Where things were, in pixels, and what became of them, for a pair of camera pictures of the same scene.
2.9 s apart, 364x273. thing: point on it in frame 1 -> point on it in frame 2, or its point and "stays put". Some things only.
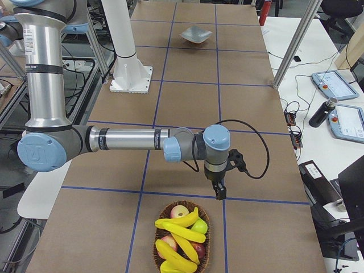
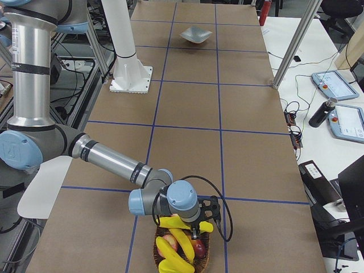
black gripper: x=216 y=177 -> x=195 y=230
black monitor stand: x=346 y=241 stays put
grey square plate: x=195 y=34 stays put
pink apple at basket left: x=171 y=242 stays put
